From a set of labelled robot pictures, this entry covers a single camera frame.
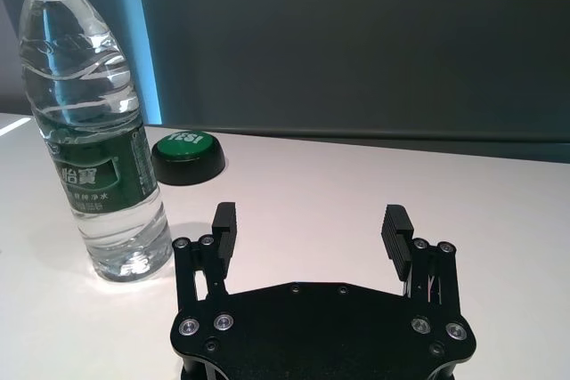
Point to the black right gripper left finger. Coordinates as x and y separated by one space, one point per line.
222 246

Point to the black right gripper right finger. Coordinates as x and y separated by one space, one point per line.
396 242

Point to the clear water bottle green label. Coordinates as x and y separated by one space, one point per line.
89 86

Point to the green YES button black base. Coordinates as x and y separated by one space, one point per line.
187 162

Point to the narrow window pane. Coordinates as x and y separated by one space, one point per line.
142 42

